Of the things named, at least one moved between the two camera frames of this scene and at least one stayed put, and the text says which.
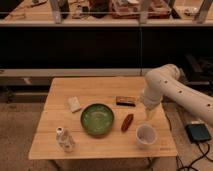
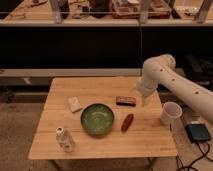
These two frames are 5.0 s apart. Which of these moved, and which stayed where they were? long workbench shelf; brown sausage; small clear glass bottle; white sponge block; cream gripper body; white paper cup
Moved: cream gripper body; white paper cup
Stayed: white sponge block; long workbench shelf; small clear glass bottle; brown sausage
